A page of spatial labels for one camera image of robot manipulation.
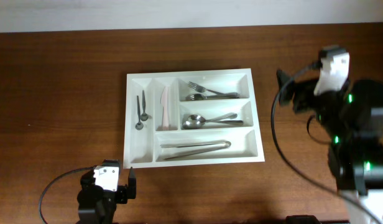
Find white cutlery tray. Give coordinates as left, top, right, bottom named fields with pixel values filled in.
left=123, top=68, right=265, bottom=169

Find steel fork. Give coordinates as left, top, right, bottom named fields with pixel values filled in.
left=180, top=93, right=240, bottom=101
left=188, top=82, right=221, bottom=95

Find small steel teaspoon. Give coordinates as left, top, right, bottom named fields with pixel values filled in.
left=135, top=96, right=144, bottom=131
left=141, top=91, right=149, bottom=121

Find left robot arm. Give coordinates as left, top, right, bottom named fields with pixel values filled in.
left=77, top=159, right=137, bottom=224

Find steel tongs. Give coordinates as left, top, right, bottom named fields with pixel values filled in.
left=160, top=141, right=232, bottom=160

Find left black camera cable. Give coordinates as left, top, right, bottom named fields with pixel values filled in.
left=37, top=166, right=96, bottom=224

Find white plastic knife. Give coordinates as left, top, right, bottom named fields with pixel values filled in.
left=160, top=86, right=169, bottom=131

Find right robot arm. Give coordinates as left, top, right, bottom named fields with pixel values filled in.
left=273, top=45, right=383, bottom=223

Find black camera cable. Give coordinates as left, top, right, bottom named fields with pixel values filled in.
left=270, top=61, right=382, bottom=224
left=37, top=166, right=96, bottom=224

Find right black camera cable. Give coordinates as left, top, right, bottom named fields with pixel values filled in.
left=270, top=61, right=382, bottom=224

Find steel tablespoon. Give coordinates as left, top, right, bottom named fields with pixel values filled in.
left=182, top=120, right=244, bottom=129
left=187, top=113, right=238, bottom=123

